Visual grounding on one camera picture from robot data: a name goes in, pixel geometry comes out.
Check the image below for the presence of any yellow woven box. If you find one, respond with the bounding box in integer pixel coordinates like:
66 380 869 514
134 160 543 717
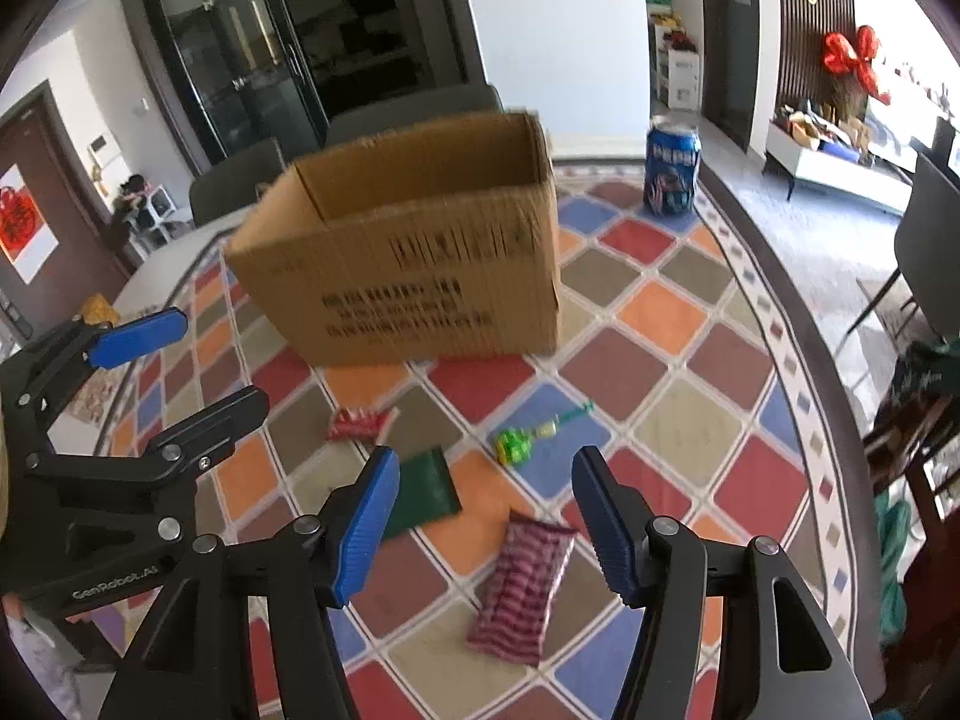
80 294 121 327

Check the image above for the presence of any patterned paper placemat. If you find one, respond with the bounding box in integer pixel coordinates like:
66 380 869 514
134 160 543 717
67 367 124 426

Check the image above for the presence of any dark green snack packet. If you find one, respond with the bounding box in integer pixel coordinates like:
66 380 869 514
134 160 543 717
382 445 462 539

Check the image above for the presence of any small red candy wrapper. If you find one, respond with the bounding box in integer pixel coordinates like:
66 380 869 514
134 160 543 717
327 408 398 445

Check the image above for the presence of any red fu door poster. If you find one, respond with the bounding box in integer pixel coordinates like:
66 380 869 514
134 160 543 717
0 164 59 284

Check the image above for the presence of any red striped snack packet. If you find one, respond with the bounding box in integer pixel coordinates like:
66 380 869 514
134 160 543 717
466 512 576 667

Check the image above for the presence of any colourful checkered table mat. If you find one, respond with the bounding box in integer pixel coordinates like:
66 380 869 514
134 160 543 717
44 159 895 720

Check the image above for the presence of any grey dining chair left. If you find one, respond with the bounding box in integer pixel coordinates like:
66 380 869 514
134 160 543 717
189 137 286 227

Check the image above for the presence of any grey dining chair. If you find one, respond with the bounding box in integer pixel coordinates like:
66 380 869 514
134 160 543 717
324 83 503 148
189 137 286 227

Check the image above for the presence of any brown cardboard box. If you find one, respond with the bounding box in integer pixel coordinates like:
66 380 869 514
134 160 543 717
224 110 560 367

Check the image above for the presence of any grey dining chair right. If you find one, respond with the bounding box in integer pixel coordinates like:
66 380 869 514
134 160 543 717
324 83 503 148

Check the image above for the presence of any blue pepsi can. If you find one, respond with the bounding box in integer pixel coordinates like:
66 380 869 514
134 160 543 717
644 115 701 218

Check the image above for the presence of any dark side chair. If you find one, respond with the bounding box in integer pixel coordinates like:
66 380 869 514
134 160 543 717
846 146 960 338

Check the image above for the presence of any white low cabinet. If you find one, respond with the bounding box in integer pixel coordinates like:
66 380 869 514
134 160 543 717
766 122 913 216

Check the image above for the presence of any red bow decoration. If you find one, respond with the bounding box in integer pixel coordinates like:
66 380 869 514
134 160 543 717
822 25 892 106

